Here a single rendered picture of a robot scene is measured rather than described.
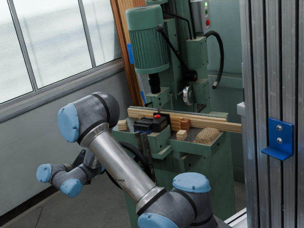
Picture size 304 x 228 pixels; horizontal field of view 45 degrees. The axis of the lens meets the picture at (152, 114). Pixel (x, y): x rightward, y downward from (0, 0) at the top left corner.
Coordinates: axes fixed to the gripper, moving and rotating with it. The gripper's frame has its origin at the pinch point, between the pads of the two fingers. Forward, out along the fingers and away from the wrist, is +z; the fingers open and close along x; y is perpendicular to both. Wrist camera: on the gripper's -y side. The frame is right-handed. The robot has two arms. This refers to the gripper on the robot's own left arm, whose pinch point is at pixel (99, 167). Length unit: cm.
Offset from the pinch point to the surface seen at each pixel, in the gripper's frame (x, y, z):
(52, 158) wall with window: -117, 15, 76
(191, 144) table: 38.6, -17.5, 17.1
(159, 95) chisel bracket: 14.8, -39.9, 20.7
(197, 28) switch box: 25, -78, 32
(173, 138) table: 28.2, -19.0, 17.6
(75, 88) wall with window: -111, -46, 84
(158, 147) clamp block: 25.8, -14.1, 9.1
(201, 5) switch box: 28, -89, 27
